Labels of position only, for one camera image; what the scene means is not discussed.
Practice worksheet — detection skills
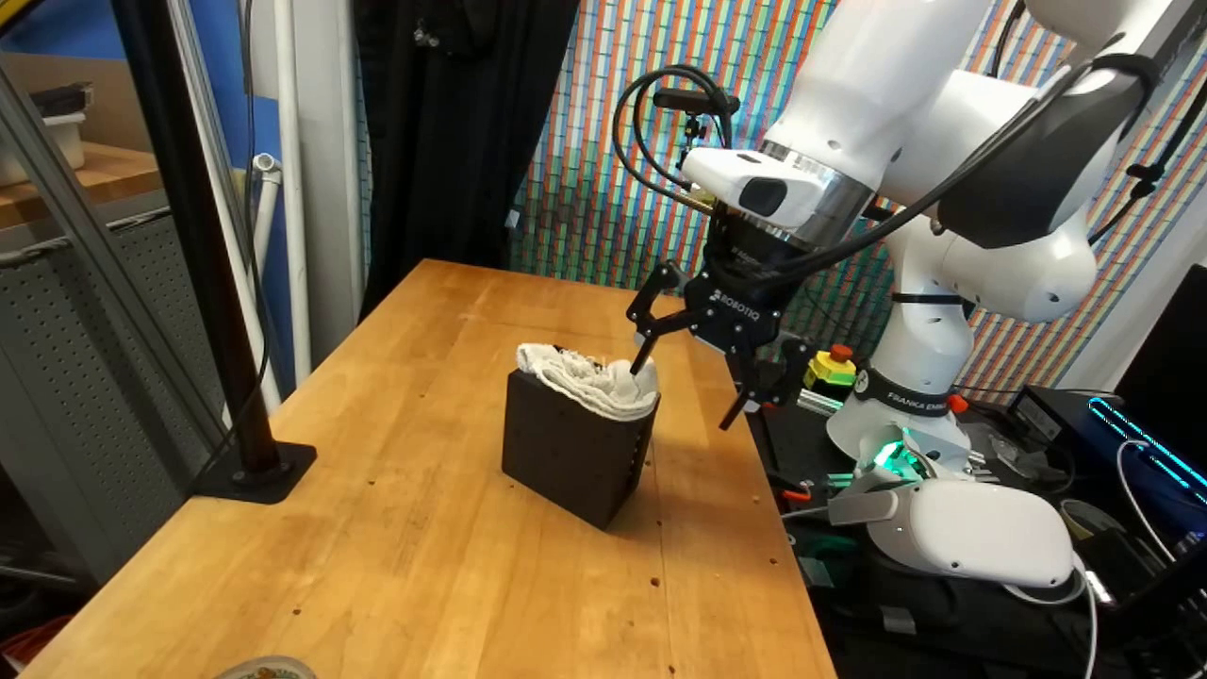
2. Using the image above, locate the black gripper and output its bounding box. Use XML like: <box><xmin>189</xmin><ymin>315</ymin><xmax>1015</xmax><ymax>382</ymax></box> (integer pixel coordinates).
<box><xmin>625</xmin><ymin>211</ymin><xmax>809</xmax><ymax>430</ymax></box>

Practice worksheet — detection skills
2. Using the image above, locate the white towel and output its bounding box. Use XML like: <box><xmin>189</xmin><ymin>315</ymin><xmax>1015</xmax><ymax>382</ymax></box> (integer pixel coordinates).
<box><xmin>519</xmin><ymin>344</ymin><xmax>661</xmax><ymax>424</ymax></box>

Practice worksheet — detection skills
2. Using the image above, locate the black perforated box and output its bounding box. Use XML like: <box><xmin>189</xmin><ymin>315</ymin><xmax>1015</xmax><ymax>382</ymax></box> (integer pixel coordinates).
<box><xmin>503</xmin><ymin>371</ymin><xmax>654</xmax><ymax>527</ymax></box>

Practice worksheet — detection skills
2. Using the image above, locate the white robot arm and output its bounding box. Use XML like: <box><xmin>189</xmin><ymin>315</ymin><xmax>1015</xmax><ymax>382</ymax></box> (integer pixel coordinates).
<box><xmin>630</xmin><ymin>0</ymin><xmax>1176</xmax><ymax>451</ymax></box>

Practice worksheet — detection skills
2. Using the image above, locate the red yellow emergency stop button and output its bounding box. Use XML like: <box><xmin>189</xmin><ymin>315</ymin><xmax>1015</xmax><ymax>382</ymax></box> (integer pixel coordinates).
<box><xmin>804</xmin><ymin>344</ymin><xmax>862</xmax><ymax>398</ymax></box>

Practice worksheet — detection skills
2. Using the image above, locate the white VR headset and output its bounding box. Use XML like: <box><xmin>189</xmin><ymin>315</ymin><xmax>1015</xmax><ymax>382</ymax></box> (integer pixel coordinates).
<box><xmin>828</xmin><ymin>480</ymin><xmax>1088</xmax><ymax>592</ymax></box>

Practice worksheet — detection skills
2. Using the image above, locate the black pole with base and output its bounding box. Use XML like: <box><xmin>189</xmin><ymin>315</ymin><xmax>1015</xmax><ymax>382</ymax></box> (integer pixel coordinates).
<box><xmin>111</xmin><ymin>0</ymin><xmax>319</xmax><ymax>505</ymax></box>

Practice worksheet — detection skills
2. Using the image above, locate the blue case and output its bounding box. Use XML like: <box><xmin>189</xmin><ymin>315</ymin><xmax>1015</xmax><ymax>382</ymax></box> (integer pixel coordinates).
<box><xmin>1088</xmin><ymin>397</ymin><xmax>1207</xmax><ymax>527</ymax></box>

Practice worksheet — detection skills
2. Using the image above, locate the grey perforated metal panel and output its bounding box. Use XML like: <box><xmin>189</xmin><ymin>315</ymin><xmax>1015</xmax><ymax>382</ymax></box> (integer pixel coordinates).
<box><xmin>0</xmin><ymin>76</ymin><xmax>226</xmax><ymax>577</ymax></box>

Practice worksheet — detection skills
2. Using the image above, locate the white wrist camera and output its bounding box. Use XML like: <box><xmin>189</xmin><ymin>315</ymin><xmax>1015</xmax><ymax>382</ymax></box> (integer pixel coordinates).
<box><xmin>684</xmin><ymin>146</ymin><xmax>832</xmax><ymax>232</ymax></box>

